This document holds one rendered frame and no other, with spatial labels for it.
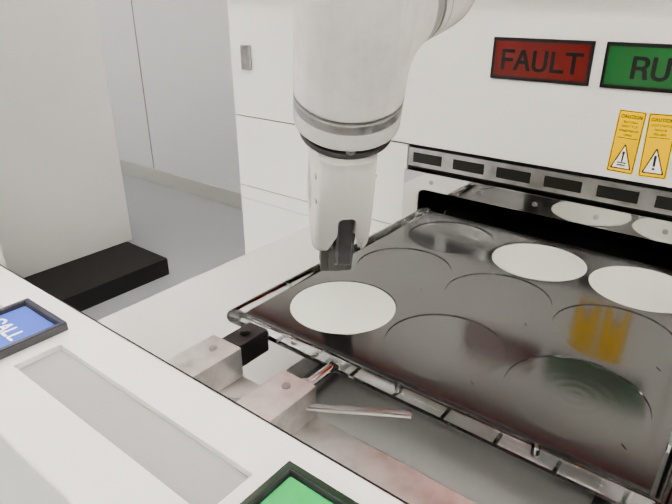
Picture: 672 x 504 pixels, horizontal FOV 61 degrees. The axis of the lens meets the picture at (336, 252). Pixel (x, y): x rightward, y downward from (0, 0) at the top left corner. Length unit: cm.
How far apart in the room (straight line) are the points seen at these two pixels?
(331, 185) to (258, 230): 66
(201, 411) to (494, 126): 56
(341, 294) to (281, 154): 48
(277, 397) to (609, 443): 23
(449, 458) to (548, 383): 10
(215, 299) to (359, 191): 34
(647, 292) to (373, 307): 28
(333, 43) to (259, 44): 62
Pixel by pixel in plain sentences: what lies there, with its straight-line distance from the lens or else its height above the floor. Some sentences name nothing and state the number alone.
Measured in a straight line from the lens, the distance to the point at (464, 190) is 79.
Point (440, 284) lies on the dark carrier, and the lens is 59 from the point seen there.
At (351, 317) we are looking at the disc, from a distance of 52.
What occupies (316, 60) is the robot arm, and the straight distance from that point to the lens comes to 39.
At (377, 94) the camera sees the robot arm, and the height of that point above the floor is 111.
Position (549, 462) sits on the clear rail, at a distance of 41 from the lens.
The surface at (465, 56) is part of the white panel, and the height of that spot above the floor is 110.
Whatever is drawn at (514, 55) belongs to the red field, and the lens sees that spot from 75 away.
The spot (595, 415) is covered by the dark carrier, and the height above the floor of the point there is 90.
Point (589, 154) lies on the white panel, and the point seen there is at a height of 100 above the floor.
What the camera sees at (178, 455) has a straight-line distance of 32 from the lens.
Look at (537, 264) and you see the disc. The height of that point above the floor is 90.
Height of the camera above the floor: 117
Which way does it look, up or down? 24 degrees down
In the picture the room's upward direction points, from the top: straight up
